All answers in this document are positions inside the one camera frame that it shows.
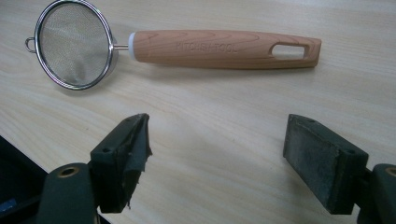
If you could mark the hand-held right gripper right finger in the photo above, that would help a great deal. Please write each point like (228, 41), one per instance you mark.
(323, 161)

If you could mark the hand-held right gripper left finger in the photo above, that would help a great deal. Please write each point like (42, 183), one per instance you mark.
(120, 168)

